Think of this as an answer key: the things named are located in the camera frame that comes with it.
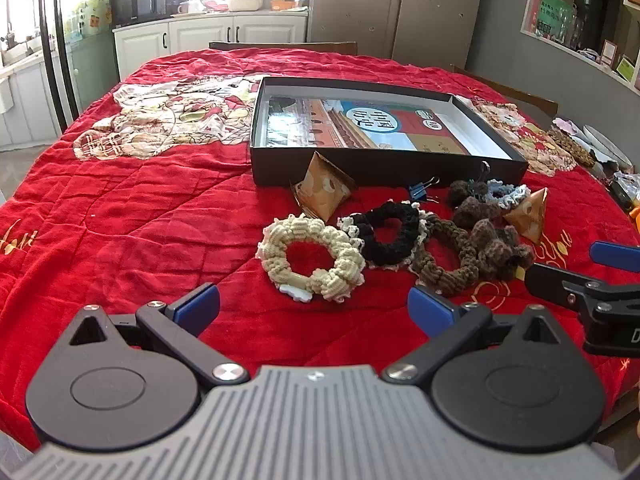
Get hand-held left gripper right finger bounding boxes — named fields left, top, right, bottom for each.
left=382, top=286, right=581, bottom=385

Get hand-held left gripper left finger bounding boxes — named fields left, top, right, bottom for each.
left=52, top=283, right=251, bottom=387

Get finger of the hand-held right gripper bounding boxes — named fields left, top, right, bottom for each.
left=590, top=241, right=640, bottom=267
left=525, top=263, right=640, bottom=311

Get olive brown ribbed scrunchie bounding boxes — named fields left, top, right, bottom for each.
left=410, top=214, right=482, bottom=289

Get dark brown pompom scrunchie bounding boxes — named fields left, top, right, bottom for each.
left=469, top=217, right=536, bottom=282

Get brown triangular snack packet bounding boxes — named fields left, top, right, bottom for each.
left=503, top=187, right=549, bottom=244
left=291, top=151, right=357, bottom=222

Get blue and white scrunchie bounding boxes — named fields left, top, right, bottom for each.
left=486, top=178, right=531, bottom=212

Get black scrunchie with white lace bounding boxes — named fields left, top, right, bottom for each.
left=338, top=201, right=432, bottom=272

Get cream knitted scrunchie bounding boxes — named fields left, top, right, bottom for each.
left=256, top=213, right=367, bottom=304

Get dark brown fuzzy scrunchie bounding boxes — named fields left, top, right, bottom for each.
left=446, top=179, right=504, bottom=229

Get blue binder clip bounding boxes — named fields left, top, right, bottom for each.
left=407, top=176, right=441, bottom=205

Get black clip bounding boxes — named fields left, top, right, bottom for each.
left=470, top=160, right=496, bottom=198

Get black cardboard box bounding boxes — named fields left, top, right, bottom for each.
left=250, top=76, right=530, bottom=188

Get red printed blanket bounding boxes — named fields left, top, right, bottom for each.
left=0, top=49, right=640, bottom=453

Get white plate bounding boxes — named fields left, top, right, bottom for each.
left=582, top=125, right=634, bottom=172

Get brown dried snack pile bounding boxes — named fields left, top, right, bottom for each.
left=547, top=130, right=599, bottom=169

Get brown wooden chair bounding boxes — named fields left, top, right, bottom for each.
left=450, top=64, right=559, bottom=117

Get green paper sign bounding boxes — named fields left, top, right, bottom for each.
left=536, top=0, right=574, bottom=39

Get white lower kitchen cabinets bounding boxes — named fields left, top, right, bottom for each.
left=0, top=51, right=69, bottom=152

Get dark wooden chair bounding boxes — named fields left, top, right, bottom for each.
left=209, top=41, right=359, bottom=57

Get white kitchen cabinet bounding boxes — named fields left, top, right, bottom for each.
left=112, top=10, right=309, bottom=83

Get steel double-door refrigerator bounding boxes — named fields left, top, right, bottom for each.
left=307, top=0, right=488, bottom=68

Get black-framed glass sliding door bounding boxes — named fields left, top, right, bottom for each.
left=39, top=0, right=82, bottom=132

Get black microwave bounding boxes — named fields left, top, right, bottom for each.
left=111, top=0, right=168, bottom=26

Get white wall shelf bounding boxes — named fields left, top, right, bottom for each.
left=520, top=0, right=640, bottom=95

